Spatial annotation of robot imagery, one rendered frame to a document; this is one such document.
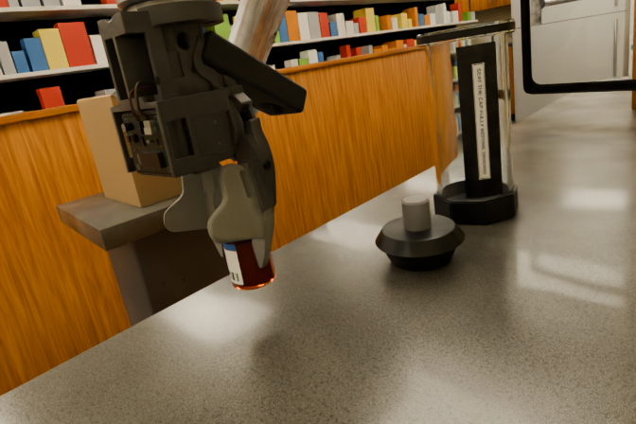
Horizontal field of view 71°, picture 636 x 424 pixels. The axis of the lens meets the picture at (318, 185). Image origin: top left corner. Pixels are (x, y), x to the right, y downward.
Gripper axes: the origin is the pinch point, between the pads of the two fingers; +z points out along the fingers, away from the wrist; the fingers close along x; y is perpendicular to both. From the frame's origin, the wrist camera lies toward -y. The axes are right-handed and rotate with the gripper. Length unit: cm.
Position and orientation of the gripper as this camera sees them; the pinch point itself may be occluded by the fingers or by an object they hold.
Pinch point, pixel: (246, 244)
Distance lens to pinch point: 41.0
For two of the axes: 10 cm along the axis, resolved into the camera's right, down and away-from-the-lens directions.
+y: -6.5, 3.0, -7.0
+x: 7.4, 0.6, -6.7
